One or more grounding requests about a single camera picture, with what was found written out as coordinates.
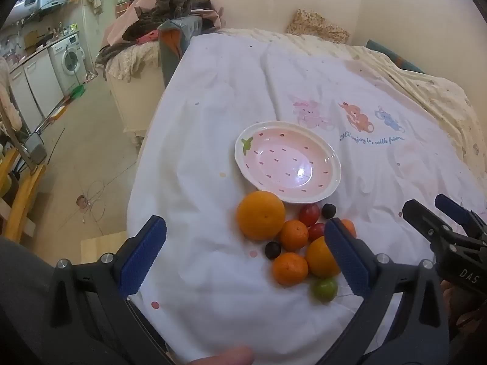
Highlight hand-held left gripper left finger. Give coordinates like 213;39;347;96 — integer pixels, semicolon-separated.
40;215;179;365

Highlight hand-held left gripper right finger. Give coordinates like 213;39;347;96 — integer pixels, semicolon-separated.
316;217;451;365

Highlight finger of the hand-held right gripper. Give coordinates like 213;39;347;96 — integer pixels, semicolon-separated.
436;194;487;242
402;199;463;253

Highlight yellowish orange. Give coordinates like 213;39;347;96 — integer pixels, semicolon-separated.
305;236;341;279

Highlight small orange mandarin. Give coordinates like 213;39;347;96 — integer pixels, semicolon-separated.
272;252;309;287
340;218;357;239
279;220;310;252

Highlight red cherry tomato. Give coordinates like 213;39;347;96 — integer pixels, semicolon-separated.
298;203;321;227
307;222;326;242

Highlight large orange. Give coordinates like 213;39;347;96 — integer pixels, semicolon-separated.
236;191;286;241

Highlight pink strawberry pattern plate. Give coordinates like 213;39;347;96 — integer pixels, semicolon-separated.
234;120;342;204

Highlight person's right hand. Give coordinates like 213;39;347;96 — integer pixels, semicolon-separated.
441;279;487;329

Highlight person's left hand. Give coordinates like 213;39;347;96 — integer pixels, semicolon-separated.
188;345;255;365

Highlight green lime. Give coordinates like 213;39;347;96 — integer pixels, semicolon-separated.
313;277;339;302

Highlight cream floral bedsheet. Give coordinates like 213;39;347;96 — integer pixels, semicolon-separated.
217;26;487;168

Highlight person's grey pants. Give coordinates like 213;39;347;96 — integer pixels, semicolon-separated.
0;236;58;365

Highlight wooden drying rack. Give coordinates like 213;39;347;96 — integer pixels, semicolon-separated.
0;148;46;242

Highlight teal pillow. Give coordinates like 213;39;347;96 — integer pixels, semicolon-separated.
366;39;425;74

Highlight white printed blanket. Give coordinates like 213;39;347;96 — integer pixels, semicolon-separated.
125;32;487;365

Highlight grey carrot print bag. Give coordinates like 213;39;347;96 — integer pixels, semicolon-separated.
158;15;204;88

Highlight white kitchen cabinets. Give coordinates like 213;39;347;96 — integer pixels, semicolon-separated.
8;49;63;130

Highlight white washing machine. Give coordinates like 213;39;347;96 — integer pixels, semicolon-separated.
49;32;87;86

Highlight pale draped cloth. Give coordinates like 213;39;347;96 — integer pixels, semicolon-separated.
0;57;19;130

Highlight floral pillow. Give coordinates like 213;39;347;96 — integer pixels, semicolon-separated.
286;9;350;44

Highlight pile of clothes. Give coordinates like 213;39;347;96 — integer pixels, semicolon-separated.
97;0;223;61

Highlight white bed frame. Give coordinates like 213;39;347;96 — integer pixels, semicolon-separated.
107;72;160;137

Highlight grey padded bracket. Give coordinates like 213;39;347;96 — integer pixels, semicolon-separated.
23;132;47;166

